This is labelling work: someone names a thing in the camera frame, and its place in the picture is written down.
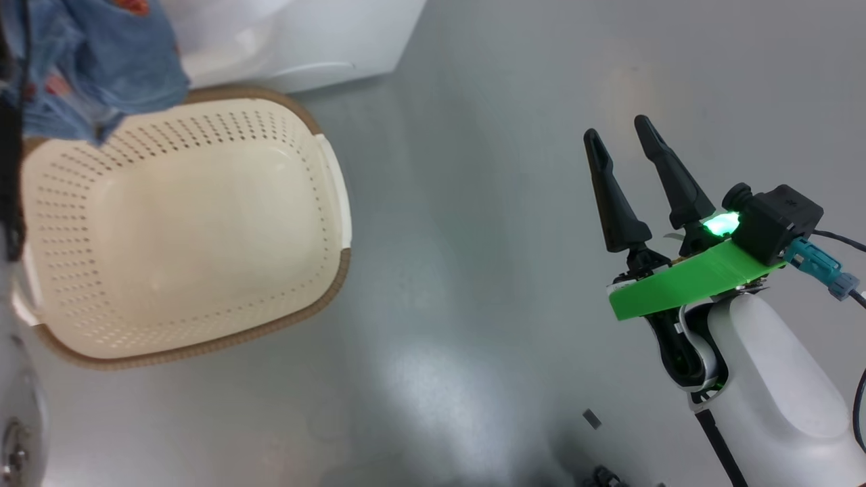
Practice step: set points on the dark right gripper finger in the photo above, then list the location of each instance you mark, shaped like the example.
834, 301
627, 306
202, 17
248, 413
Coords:
619, 223
687, 199

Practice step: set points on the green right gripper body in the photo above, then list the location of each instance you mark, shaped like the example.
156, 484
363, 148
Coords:
690, 281

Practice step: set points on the blue cartoon print garment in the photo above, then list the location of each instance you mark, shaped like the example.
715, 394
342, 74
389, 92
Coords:
101, 67

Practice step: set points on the white front-load washing machine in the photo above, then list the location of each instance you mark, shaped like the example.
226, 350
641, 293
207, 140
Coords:
338, 34

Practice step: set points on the small grey floor scrap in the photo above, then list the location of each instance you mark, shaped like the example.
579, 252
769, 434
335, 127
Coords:
592, 419

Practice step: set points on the cream perforated laundry basket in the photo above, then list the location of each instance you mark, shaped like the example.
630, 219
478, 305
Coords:
203, 237

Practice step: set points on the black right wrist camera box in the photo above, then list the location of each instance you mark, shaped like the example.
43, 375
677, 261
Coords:
778, 216

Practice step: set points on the teal right camera connector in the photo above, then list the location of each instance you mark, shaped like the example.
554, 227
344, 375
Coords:
815, 260

